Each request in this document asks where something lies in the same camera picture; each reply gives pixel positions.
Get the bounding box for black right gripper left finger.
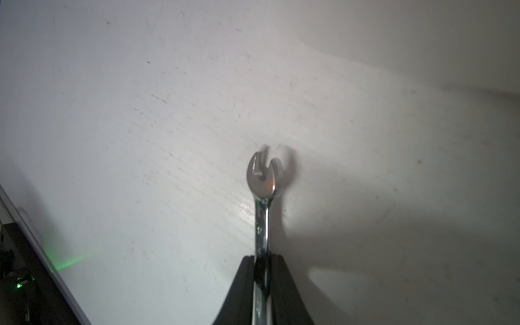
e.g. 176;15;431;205
213;255;255;325

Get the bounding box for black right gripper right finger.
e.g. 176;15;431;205
270;254;315;325

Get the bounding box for small silver open-end wrench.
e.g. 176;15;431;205
246;146;282;324

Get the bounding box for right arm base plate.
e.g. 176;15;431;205
1;189;91;324

